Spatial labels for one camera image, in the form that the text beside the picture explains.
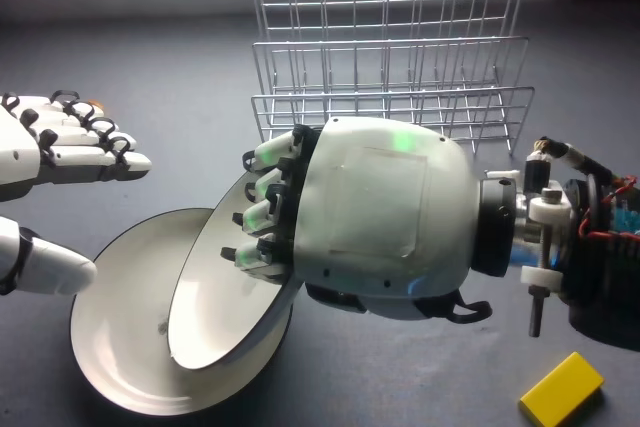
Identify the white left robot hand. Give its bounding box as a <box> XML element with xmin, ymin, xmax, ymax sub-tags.
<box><xmin>0</xmin><ymin>89</ymin><xmax>154</xmax><ymax>297</ymax></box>

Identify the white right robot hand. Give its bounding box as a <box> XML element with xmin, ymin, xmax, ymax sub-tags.
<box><xmin>219</xmin><ymin>116</ymin><xmax>494</xmax><ymax>323</ymax></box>

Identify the white plate with dark rim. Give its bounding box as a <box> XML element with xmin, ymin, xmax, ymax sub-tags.
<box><xmin>69</xmin><ymin>207</ymin><xmax>294</xmax><ymax>417</ymax></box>
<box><xmin>167</xmin><ymin>166</ymin><xmax>296</xmax><ymax>371</ymax></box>

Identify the yellow rectangular block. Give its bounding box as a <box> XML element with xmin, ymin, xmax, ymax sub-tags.
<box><xmin>518</xmin><ymin>351</ymin><xmax>606</xmax><ymax>426</ymax></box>

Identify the silver wire dish rack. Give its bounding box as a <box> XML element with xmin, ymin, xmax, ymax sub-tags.
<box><xmin>251</xmin><ymin>0</ymin><xmax>535</xmax><ymax>156</ymax></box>

